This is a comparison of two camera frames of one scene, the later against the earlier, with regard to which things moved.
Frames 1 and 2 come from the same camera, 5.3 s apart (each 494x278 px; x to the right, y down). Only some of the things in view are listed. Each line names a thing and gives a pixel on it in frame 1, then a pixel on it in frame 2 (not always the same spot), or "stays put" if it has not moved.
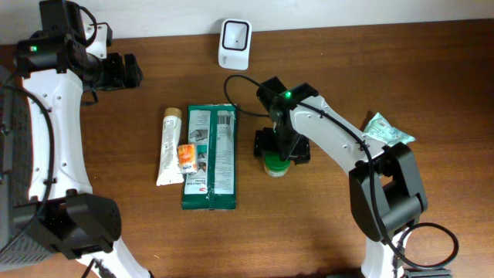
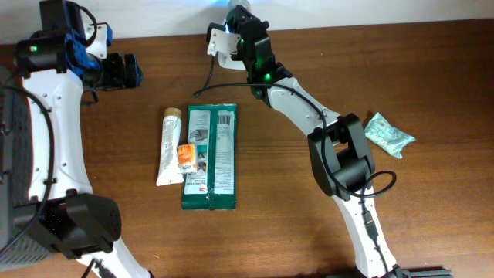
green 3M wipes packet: [213, 129] stays put
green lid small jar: [275, 166] to [232, 4]
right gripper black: [299, 151] to [242, 17]
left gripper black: [116, 70] stays put
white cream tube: [169, 172] stays put
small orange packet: [187, 158] stays put
